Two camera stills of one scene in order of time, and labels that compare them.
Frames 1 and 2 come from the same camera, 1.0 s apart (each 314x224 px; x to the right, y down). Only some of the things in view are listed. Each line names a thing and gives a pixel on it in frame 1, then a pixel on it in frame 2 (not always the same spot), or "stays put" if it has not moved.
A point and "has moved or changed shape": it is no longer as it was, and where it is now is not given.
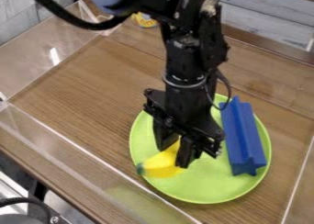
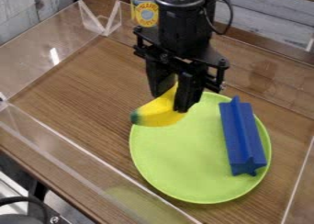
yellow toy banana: [161, 163] has moved or changed shape
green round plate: [209, 181] stays put
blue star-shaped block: [246, 149] stays put
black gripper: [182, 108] -> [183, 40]
